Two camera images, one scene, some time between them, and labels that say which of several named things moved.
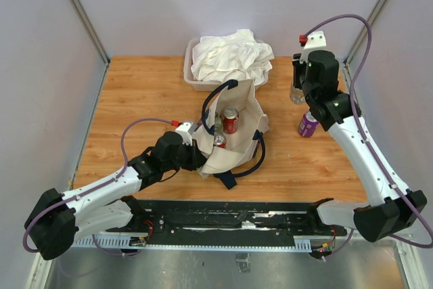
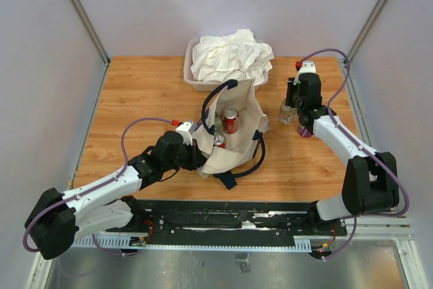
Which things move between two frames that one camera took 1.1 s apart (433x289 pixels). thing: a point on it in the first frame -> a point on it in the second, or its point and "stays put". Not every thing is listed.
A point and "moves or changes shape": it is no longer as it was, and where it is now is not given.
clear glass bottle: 296,95 moves or changes shape
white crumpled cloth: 237,57 stays put
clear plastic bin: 192,82 stays put
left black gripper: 197,158 stays put
